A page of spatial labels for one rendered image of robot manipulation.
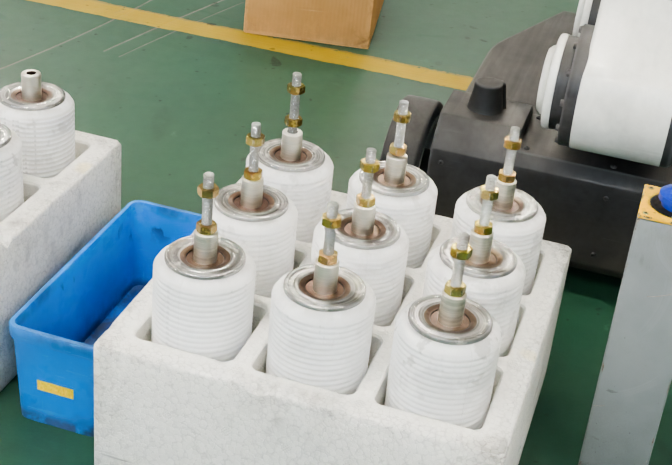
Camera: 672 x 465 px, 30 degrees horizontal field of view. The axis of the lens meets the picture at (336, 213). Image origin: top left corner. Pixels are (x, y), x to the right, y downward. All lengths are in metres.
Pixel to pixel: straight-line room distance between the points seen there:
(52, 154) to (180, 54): 0.83
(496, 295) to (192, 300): 0.29
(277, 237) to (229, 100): 0.87
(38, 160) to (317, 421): 0.51
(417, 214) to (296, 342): 0.26
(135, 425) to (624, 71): 0.64
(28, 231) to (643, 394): 0.67
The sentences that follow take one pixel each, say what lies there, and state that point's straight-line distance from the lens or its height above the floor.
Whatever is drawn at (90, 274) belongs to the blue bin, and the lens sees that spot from 1.46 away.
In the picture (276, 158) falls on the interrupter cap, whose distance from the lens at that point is 1.36.
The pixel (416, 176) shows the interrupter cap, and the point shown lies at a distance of 1.35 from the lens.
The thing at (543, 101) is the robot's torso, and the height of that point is 0.31.
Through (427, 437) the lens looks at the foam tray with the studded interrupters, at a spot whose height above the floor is 0.18.
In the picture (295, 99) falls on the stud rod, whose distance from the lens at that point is 1.34.
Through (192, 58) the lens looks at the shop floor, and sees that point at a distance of 2.25.
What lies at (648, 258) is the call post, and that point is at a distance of 1.24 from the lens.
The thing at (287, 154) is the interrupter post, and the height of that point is 0.26.
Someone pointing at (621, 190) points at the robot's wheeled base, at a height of 0.17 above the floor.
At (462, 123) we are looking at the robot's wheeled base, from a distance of 1.61.
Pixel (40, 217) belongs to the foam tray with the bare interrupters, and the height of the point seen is 0.17.
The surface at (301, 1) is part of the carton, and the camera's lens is 2.34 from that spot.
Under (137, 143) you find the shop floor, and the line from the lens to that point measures 1.94.
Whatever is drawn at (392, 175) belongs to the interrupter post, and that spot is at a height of 0.26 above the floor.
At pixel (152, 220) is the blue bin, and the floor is 0.10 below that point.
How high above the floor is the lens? 0.87
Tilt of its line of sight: 29 degrees down
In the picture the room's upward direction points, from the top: 6 degrees clockwise
